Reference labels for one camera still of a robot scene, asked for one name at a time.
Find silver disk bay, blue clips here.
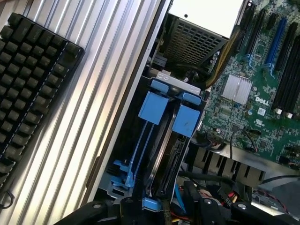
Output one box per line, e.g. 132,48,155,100
150,71,203,105

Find black RAM slot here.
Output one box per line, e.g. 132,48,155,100
272,41,300,115
285,70,300,119

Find blue expansion slot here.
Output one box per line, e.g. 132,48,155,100
265,17,288,66

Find short black expansion slot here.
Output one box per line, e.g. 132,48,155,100
266,13,278,31

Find grey open PC case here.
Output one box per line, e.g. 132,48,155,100
86,0,300,225

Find green Dell motherboard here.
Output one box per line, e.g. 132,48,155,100
201,0,300,169

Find silver finned heatsink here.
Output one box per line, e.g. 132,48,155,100
221,73,253,105

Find blue plastic bay latch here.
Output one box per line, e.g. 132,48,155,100
109,158,135,188

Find silver power supply unit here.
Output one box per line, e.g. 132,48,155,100
161,13,228,69

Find silver metal box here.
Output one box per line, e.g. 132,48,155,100
168,0,245,39

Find black computer keyboard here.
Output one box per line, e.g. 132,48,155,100
0,13,85,188

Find thick black wire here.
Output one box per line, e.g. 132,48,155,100
179,170,238,187

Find thin black wire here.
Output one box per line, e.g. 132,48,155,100
229,128,257,162

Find yellow and black wire bundle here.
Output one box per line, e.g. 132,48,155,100
205,25,245,91

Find blue disk wire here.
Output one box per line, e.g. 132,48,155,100
175,184,188,215

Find red and black disk wire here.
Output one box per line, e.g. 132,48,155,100
219,187,239,208

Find thin black cable loop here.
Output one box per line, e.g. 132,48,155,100
0,190,15,209

